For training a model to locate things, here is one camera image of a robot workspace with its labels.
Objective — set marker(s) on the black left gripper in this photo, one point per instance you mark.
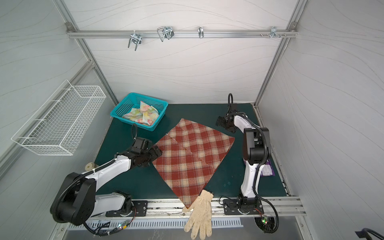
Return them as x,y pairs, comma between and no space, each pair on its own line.
154,155

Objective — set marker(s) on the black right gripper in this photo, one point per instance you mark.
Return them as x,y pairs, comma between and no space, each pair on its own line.
225,122

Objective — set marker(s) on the red plaid skirt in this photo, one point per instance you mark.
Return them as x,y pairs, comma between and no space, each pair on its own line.
192,152

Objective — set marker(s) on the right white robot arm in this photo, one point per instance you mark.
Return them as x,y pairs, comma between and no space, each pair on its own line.
256,151

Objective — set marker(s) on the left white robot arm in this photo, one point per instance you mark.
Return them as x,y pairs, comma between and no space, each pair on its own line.
77,199

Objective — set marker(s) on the floral folded skirt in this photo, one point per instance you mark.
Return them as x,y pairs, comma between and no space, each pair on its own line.
144,115

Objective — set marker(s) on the teal plastic basket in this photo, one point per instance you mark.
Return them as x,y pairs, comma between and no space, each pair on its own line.
133,100

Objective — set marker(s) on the beige bottle left side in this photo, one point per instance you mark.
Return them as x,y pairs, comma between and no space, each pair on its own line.
90,166

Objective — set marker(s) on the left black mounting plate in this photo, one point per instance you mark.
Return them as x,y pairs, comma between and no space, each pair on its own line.
136,208

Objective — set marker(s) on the black mounting plate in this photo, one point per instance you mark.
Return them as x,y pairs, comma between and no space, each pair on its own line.
243,206
136,208

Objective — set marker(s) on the purple snack packet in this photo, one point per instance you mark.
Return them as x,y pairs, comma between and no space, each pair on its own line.
268,170

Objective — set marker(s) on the white ventilation grille strip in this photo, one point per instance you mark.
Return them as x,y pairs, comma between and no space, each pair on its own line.
149,224

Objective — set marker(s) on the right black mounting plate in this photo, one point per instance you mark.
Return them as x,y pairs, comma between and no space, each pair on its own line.
243,206

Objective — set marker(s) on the beige knitted glove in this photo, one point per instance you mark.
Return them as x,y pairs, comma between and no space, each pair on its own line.
200,220

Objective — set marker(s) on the small metal clip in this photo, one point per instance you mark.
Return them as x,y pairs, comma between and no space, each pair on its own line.
201,32

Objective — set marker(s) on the metal double hook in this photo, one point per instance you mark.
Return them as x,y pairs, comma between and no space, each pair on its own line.
165,32

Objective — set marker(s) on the metal U-bolt hook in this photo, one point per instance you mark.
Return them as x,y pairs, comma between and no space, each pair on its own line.
135,40

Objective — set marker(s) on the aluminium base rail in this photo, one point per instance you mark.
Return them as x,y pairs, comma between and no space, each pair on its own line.
172,208

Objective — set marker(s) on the white wire wall basket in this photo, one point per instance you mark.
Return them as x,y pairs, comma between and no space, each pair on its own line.
58,126

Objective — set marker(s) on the metal bracket with screws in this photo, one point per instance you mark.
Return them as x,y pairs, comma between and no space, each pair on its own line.
273,34

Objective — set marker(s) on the horizontal aluminium rail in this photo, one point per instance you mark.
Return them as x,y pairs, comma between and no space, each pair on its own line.
179,34

